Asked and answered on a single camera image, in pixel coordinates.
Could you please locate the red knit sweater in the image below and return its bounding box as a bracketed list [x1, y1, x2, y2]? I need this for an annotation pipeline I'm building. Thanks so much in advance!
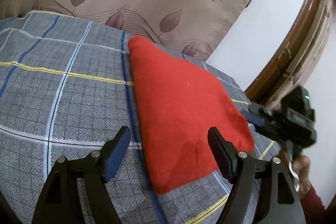
[127, 36, 254, 194]

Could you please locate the person's right hand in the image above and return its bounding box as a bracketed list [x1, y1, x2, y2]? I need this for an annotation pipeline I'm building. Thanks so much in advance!
[277, 150, 311, 199]

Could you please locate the brown wooden door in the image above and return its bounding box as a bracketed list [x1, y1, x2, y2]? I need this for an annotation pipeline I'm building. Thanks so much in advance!
[245, 0, 334, 109]

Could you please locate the grey plaid bed sheet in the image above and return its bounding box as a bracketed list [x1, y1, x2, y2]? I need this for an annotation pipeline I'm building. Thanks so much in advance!
[0, 9, 280, 224]

